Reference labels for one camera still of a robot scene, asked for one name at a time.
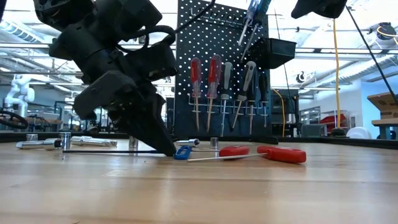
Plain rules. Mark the chrome socket extension bar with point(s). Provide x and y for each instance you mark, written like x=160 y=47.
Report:
x=188 y=142

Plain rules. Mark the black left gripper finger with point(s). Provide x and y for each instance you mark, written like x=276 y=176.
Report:
x=161 y=115
x=124 y=102

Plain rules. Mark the grey equipment box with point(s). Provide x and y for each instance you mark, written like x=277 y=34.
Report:
x=314 y=130

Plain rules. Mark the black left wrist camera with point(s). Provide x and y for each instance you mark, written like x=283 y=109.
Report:
x=152 y=62

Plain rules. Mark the large red clear Husky screwdriver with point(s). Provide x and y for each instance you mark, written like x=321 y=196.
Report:
x=214 y=74

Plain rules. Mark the black metal pegboard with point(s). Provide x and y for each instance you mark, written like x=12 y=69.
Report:
x=186 y=127

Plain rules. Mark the small round ceiling reel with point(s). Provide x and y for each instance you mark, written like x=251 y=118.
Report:
x=301 y=77

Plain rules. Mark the black plastic pegboard bin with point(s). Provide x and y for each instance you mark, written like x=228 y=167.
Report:
x=273 y=53

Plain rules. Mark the background wooden workbench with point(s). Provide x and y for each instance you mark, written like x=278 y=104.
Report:
x=40 y=119

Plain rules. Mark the grey black nut driver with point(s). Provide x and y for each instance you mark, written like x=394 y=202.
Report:
x=227 y=77
x=248 y=74

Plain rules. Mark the black aluminium table frame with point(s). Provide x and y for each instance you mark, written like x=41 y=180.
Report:
x=342 y=141

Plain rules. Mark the long chrome socket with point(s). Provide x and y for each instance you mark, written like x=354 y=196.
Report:
x=37 y=144
x=93 y=142

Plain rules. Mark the wooden side table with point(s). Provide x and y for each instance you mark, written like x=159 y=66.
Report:
x=385 y=122

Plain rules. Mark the small red clear Husky screwdriver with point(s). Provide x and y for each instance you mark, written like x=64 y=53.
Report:
x=196 y=74

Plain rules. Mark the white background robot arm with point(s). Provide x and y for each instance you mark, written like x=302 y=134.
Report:
x=19 y=93

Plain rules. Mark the chrome screwdriver holder rail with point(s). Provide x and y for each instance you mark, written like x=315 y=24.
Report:
x=203 y=104

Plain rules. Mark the black round floor base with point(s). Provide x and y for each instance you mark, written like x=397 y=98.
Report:
x=338 y=132

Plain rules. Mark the black background cabinet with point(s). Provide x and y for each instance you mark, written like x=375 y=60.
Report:
x=286 y=109

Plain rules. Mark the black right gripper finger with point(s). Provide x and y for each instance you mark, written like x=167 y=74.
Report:
x=304 y=9
x=331 y=7

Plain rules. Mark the brown cardboard box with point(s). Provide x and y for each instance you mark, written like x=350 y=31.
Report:
x=384 y=104

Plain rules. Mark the red storage bin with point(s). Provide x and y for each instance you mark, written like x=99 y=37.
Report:
x=332 y=120

